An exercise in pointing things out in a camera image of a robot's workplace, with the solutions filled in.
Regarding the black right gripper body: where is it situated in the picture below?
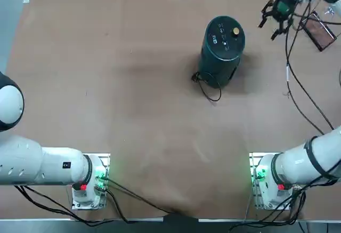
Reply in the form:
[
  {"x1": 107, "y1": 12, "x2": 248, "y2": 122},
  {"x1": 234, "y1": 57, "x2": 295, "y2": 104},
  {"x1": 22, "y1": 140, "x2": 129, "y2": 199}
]
[{"x1": 274, "y1": 0, "x2": 296, "y2": 22}]

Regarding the dark green air fryer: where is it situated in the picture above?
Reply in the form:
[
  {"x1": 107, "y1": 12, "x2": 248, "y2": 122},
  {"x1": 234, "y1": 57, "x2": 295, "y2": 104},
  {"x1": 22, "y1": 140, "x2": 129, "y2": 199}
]
[{"x1": 198, "y1": 15, "x2": 246, "y2": 89}]

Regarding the aluminium table edge strip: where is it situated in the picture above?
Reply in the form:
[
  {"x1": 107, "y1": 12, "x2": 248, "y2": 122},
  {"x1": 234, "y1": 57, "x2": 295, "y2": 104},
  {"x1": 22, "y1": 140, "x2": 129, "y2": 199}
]
[{"x1": 198, "y1": 218, "x2": 341, "y2": 224}]

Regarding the wire cup rack wooden base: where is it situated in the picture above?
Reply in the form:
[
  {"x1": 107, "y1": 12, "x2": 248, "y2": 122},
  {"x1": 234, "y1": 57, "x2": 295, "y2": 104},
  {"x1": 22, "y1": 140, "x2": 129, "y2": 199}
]
[{"x1": 303, "y1": 5, "x2": 338, "y2": 52}]

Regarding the black arm cable white tag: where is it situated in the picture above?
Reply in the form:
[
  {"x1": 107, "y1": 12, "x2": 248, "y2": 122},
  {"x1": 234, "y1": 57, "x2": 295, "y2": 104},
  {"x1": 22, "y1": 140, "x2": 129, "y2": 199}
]
[{"x1": 285, "y1": 0, "x2": 327, "y2": 135}]

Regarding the black fryer power cable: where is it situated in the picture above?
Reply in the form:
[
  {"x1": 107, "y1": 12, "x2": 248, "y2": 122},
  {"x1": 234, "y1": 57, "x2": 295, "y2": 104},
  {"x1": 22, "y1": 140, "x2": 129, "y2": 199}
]
[{"x1": 191, "y1": 71, "x2": 222, "y2": 102}]

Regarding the black base cable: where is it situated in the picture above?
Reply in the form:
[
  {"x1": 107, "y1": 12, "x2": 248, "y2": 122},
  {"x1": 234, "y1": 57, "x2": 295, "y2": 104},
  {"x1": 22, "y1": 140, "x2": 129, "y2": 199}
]
[
  {"x1": 13, "y1": 184, "x2": 128, "y2": 227},
  {"x1": 105, "y1": 178, "x2": 192, "y2": 216},
  {"x1": 229, "y1": 183, "x2": 307, "y2": 233}
]

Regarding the black mount block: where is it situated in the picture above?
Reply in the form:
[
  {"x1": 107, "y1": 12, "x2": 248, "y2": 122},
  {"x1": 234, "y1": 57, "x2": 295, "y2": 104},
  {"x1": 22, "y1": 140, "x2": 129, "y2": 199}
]
[{"x1": 163, "y1": 213, "x2": 199, "y2": 233}]

